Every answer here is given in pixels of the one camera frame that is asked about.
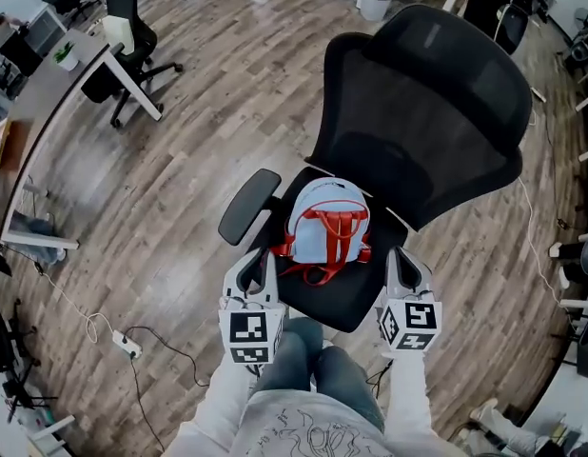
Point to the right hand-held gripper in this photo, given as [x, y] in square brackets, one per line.
[417, 322]

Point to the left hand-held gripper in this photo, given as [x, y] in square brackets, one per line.
[248, 331]

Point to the black mesh office chair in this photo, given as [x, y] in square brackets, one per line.
[417, 112]

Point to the person's right forearm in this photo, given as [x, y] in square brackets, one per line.
[410, 398]

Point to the person's left forearm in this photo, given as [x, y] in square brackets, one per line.
[218, 407]

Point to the black swivel chair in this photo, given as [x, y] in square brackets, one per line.
[1, 345]

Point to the person's blue jeans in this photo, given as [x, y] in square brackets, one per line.
[341, 379]

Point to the white power strip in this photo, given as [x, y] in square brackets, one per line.
[538, 94]
[127, 343]

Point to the person's white printed shirt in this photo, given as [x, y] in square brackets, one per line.
[284, 426]

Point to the dark wooden desk white legs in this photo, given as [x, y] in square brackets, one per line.
[51, 93]

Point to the white waste bin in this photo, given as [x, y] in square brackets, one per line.
[376, 3]

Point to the small potted plant white pot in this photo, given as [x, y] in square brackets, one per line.
[68, 60]

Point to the black standing fan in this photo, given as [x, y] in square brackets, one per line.
[584, 36]

